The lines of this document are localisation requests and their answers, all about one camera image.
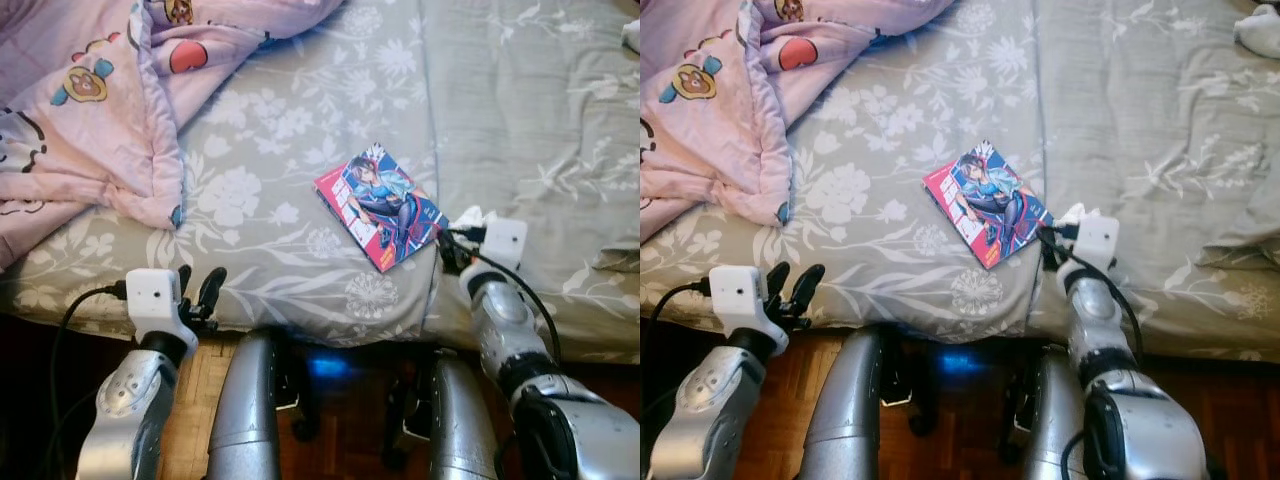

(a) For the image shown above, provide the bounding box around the red blue comic book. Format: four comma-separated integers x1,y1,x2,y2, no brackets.
313,142,449,274
922,140,1054,271

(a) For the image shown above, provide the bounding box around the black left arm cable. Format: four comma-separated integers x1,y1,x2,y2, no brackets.
45,283,131,480
645,280,713,346

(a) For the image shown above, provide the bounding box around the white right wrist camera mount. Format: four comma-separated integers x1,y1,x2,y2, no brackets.
452,207,529,276
1055,205,1121,273

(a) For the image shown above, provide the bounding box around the pink cartoon print quilt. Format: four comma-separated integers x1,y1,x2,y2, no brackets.
640,0,956,269
0,0,346,271

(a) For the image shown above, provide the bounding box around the silver robot right leg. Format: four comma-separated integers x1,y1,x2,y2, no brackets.
1000,350,1086,480
385,348,501,480

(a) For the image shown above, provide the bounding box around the grey floral bedspread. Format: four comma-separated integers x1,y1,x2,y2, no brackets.
0,0,641,366
640,0,1280,363

